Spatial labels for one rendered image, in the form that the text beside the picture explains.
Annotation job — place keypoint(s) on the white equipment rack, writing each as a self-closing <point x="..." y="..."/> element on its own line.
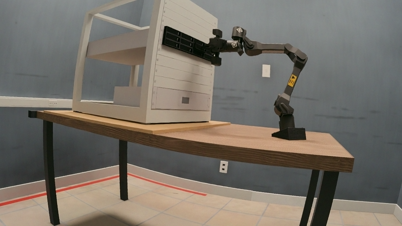
<point x="176" y="86"/>

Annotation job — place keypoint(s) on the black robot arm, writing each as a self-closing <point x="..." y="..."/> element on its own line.
<point x="254" y="48"/>

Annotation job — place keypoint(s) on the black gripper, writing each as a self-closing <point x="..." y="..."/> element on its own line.
<point x="216" y="60"/>

